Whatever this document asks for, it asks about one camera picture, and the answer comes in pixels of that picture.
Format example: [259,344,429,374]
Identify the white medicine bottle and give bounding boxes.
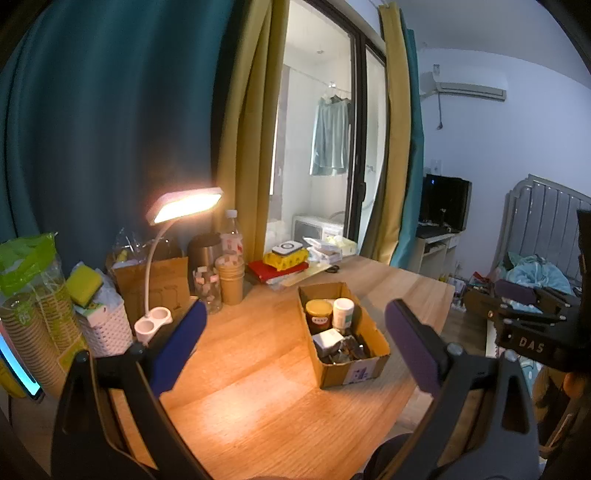
[332,298,355,332]

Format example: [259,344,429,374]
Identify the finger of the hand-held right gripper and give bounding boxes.
[495,279,580,308]
[501,305,575,324]

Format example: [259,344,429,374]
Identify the yellow curtain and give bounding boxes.
[215,0,291,273]
[372,4,411,268]

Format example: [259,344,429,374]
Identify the teal curtain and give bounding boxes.
[402,18,426,273]
[0,0,236,278]

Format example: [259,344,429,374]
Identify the cardboard box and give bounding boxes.
[297,281,391,389]

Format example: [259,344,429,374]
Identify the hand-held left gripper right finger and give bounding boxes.
[385,298,541,480]

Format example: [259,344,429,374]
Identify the red label tin can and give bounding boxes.
[305,299,334,335]

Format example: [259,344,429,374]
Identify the steel thermos flask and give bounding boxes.
[187,233,223,296]

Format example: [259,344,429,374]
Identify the lit screen tablet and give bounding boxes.
[0,323,44,402]

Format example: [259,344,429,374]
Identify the brown floor carton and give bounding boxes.
[464,284,499,319]

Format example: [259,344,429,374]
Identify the grey padded headboard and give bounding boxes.
[496,174,591,282]

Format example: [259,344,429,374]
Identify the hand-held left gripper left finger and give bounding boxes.
[51,298,213,480]

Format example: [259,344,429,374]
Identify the stack of brown paper cups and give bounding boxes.
[215,256,245,305]

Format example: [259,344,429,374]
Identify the person's right hand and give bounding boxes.
[561,369,591,402]

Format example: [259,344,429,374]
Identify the clear plastic water bottle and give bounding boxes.
[221,210,245,264]

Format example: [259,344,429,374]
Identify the white desk lamp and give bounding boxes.
[134,187,223,344]

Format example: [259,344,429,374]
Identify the white plastic basket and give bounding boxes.
[76,302,134,358]

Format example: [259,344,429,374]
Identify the white microwave oven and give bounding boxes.
[292,215,345,245]

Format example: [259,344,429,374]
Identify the white charger adapter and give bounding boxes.
[312,330,345,356]

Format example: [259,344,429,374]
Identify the black sliding door frame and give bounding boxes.
[346,28,389,259]

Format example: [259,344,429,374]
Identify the printed glass cup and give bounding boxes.
[193,267,222,315]

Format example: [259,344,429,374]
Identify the hanging pale shirt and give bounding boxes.
[309,90,352,177]

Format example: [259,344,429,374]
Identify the white air conditioner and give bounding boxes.
[419,69,509,102]

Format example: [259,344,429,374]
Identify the white computer desk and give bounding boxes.
[411,224,460,280]

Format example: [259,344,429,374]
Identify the green bagged disposable cups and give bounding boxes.
[0,233,88,400]

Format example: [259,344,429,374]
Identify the beige paper sheet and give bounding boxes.
[281,265,331,289]

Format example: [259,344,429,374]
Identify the clear plastic bag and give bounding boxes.
[106,226,153,268]

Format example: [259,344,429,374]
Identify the black monitor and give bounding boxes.
[422,174,472,232]

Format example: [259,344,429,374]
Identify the brown leather wristwatch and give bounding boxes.
[330,339,370,365]

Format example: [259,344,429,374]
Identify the yellow patterned pouch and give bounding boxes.
[263,249,309,271]

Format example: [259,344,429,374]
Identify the white tissue pack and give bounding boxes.
[323,235,358,257]

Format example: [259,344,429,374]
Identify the red book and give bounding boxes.
[247,261,309,283]

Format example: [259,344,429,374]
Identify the brown cardboard lamp packaging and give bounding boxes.
[113,256,191,324]

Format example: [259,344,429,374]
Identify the yellow green sponge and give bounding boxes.
[66,263,105,308]

